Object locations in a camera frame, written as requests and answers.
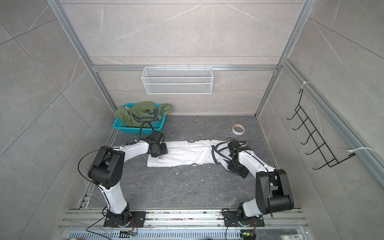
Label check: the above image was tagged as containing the white tank top navy trim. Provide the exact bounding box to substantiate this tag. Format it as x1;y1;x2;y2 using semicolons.
147;140;232;168

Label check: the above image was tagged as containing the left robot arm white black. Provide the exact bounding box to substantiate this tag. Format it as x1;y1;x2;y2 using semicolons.
88;131;168;227

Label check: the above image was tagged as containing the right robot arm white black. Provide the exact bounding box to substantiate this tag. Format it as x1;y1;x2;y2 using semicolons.
226;140;294;226

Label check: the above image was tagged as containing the green tank top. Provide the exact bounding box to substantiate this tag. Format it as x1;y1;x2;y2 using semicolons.
115;101;173;128

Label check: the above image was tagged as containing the roll of masking tape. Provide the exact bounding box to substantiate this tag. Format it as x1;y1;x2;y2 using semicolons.
232;124;246;136

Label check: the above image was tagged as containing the teal plastic basket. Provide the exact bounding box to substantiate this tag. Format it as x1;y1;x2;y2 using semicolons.
113;104;167;135

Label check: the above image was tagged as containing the white bottle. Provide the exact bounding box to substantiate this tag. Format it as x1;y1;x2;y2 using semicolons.
280;234;304;240

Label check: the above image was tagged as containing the white wire mesh shelf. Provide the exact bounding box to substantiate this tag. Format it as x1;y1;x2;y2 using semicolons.
141;67;214;95

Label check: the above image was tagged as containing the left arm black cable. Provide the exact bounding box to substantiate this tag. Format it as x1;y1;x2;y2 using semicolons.
77;120;166;240

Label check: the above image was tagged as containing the black wire hook rack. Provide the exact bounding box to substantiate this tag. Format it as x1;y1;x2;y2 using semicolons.
287;89;356;171

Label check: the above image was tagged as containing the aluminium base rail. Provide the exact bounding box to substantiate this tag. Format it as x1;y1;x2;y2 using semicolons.
57;209;313;240

